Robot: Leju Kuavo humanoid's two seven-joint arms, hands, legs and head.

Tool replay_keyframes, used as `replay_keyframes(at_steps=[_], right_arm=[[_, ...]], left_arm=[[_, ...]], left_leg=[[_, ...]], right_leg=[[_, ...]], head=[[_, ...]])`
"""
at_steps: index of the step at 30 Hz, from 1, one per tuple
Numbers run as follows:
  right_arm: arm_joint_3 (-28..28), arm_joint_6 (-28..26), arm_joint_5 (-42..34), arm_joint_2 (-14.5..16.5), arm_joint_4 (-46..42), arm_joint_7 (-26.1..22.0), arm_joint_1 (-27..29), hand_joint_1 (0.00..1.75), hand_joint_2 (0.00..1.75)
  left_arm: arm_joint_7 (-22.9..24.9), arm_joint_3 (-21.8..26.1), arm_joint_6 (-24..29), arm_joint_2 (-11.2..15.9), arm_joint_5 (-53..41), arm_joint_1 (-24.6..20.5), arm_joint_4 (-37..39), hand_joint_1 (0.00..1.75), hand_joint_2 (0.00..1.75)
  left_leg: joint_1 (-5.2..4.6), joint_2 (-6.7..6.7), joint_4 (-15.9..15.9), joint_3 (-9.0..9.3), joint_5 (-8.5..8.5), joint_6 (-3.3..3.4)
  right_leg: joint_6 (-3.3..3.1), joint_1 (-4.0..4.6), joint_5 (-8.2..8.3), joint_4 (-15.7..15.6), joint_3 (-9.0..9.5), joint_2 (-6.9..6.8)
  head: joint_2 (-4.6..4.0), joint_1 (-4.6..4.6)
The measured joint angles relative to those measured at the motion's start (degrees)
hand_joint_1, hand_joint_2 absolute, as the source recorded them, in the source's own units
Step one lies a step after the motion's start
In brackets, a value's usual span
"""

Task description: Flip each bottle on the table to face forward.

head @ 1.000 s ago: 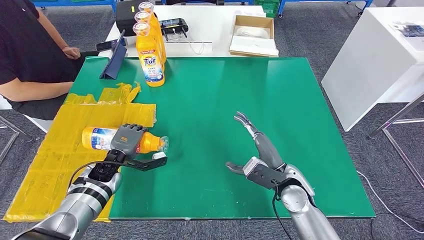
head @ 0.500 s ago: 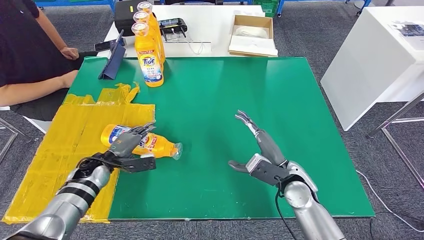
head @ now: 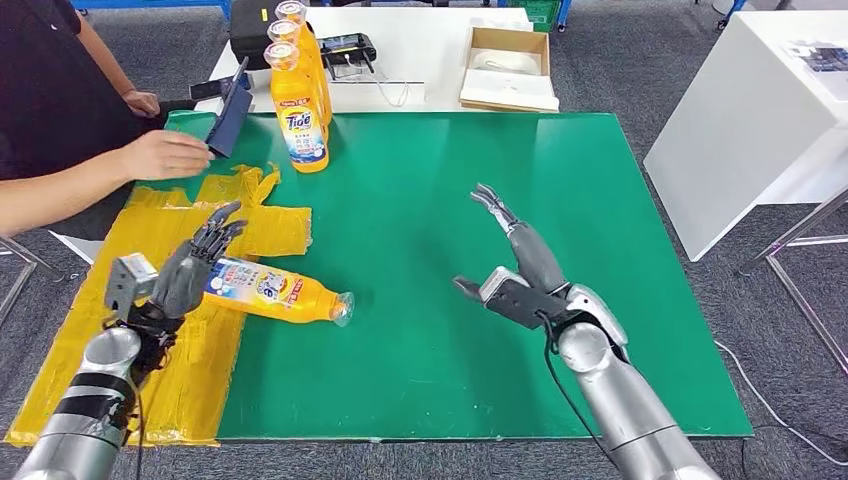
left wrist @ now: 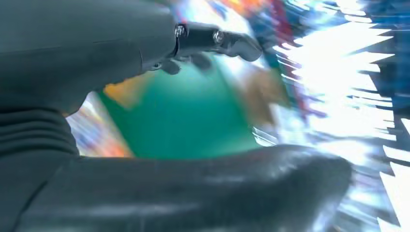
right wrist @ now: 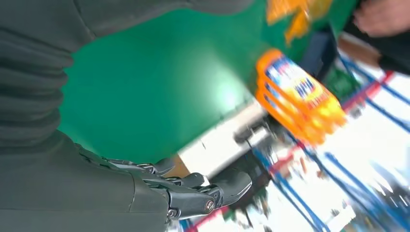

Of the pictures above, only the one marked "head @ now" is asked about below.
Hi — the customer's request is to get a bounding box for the blue shelf frame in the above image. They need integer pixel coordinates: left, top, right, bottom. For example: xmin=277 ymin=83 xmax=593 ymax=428
xmin=69 ymin=0 xmax=233 ymax=21

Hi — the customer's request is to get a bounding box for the person's right hand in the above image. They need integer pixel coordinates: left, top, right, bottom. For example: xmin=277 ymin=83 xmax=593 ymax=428
xmin=119 ymin=129 xmax=217 ymax=182

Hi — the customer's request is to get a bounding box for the person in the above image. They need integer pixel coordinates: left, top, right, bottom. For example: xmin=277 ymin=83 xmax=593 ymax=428
xmin=0 ymin=0 xmax=217 ymax=241

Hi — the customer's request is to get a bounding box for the black phone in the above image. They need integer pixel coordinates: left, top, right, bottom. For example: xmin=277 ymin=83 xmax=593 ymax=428
xmin=189 ymin=76 xmax=236 ymax=102

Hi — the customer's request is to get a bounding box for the blue folio tablet case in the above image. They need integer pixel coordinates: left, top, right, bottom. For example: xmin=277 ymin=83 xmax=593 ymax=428
xmin=203 ymin=56 xmax=255 ymax=159

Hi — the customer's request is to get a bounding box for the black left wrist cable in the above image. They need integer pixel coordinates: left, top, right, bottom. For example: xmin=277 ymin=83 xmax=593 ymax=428
xmin=129 ymin=370 xmax=146 ymax=480

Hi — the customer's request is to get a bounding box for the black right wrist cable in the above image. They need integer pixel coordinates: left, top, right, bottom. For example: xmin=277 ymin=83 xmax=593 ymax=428
xmin=535 ymin=311 xmax=621 ymax=468

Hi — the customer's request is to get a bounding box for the white panel-sided table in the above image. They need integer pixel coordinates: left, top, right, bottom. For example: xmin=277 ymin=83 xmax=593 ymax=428
xmin=643 ymin=9 xmax=848 ymax=263

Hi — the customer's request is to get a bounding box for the blue castor leg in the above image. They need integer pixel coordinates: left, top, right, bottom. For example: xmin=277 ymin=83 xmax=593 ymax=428
xmin=715 ymin=0 xmax=747 ymax=31

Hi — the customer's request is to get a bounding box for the metal chair frame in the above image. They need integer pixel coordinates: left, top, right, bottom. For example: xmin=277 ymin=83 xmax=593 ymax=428
xmin=0 ymin=235 xmax=61 ymax=327

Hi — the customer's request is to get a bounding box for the green table mat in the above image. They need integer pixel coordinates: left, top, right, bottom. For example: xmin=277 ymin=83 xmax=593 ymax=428
xmin=158 ymin=111 xmax=755 ymax=442

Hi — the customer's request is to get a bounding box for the white seat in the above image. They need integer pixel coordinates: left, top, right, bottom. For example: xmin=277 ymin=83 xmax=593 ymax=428
xmin=47 ymin=228 xmax=107 ymax=266

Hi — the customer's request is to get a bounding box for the green plastic crate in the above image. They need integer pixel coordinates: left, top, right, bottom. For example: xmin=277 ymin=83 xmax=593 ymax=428
xmin=506 ymin=0 xmax=563 ymax=34

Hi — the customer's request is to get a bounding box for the white desk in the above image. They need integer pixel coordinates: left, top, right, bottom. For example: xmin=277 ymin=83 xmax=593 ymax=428
xmin=193 ymin=5 xmax=535 ymax=115

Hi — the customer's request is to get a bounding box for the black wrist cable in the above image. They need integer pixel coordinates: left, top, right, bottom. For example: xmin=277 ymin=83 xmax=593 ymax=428
xmin=535 ymin=311 xmax=621 ymax=468
xmin=129 ymin=370 xmax=146 ymax=480

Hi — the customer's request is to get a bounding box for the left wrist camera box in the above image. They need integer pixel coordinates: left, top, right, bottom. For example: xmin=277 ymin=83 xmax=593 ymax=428
xmin=104 ymin=253 xmax=160 ymax=323

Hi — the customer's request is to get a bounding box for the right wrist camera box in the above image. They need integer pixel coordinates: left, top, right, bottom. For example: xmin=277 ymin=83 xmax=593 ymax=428
xmin=452 ymin=266 xmax=572 ymax=331

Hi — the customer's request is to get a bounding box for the white sheet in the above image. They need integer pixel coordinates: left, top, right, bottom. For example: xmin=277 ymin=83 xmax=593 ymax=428
xmin=460 ymin=68 xmax=561 ymax=113

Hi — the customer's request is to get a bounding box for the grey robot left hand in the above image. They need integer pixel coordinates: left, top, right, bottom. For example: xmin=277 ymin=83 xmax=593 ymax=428
xmin=150 ymin=201 xmax=248 ymax=321

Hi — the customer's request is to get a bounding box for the printed booklet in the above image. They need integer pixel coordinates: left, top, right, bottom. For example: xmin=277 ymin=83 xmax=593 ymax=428
xmin=784 ymin=39 xmax=848 ymax=74

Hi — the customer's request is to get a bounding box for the white pouch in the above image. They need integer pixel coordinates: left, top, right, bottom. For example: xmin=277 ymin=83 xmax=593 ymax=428
xmin=470 ymin=50 xmax=541 ymax=76

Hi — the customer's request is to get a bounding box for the person's left hand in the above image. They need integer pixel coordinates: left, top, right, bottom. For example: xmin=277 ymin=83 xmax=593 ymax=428
xmin=121 ymin=89 xmax=162 ymax=119

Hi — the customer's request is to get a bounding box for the black carrying case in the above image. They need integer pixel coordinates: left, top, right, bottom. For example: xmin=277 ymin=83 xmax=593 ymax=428
xmin=229 ymin=0 xmax=287 ymax=71

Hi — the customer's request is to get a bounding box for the white charging cable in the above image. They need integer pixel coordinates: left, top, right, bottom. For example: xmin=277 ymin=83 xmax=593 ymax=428
xmin=345 ymin=54 xmax=412 ymax=109

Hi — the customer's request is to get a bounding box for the yellow taped sheet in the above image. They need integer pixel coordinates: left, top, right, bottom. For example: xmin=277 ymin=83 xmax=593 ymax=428
xmin=3 ymin=164 xmax=314 ymax=448

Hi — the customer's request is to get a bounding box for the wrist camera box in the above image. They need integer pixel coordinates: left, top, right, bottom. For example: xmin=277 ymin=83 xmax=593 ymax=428
xmin=104 ymin=253 xmax=160 ymax=323
xmin=452 ymin=266 xmax=572 ymax=331

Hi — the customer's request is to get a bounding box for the open cardboard box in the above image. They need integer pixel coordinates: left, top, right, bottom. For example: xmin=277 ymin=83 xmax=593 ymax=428
xmin=458 ymin=26 xmax=561 ymax=114

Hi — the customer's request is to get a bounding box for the black remote controller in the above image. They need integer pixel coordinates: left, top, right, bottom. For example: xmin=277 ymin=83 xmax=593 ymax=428
xmin=317 ymin=33 xmax=378 ymax=82

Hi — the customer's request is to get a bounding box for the metal table frame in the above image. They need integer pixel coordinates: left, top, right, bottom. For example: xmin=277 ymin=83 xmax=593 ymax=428
xmin=735 ymin=185 xmax=848 ymax=379

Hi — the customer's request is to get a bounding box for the orange detergent bottle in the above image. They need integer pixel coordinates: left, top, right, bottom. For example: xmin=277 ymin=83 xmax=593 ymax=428
xmin=266 ymin=19 xmax=333 ymax=142
xmin=274 ymin=1 xmax=335 ymax=127
xmin=263 ymin=41 xmax=331 ymax=175
xmin=202 ymin=256 xmax=356 ymax=329

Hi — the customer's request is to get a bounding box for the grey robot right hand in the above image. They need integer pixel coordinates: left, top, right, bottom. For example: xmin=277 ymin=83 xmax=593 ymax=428
xmin=452 ymin=184 xmax=570 ymax=306

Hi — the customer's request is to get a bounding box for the white floor cable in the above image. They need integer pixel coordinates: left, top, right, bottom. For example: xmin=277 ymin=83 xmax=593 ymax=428
xmin=715 ymin=341 xmax=848 ymax=468

